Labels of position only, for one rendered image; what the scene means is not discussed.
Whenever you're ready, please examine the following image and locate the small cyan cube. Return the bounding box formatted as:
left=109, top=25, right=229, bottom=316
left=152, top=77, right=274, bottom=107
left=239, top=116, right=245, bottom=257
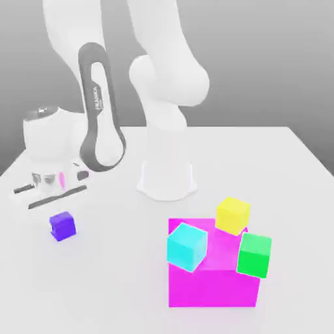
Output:
left=166, top=222, right=209, bottom=273

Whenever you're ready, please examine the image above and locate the small yellow cube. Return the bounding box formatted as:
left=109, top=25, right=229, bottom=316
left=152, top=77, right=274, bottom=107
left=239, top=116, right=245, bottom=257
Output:
left=215, top=196, right=252, bottom=237

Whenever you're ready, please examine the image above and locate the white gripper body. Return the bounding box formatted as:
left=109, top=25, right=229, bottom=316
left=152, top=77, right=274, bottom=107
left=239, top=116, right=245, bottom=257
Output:
left=25, top=182, right=91, bottom=218

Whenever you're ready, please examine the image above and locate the small green cube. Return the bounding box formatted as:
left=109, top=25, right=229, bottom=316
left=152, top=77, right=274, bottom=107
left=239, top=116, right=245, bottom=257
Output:
left=236, top=232, right=273, bottom=279

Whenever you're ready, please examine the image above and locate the large magenta box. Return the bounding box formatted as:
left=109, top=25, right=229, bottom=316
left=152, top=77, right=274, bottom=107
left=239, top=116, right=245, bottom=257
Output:
left=168, top=217, right=262, bottom=309

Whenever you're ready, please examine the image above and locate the small purple cube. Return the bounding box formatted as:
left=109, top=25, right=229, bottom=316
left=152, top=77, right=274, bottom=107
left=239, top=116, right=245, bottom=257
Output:
left=48, top=210, right=77, bottom=243

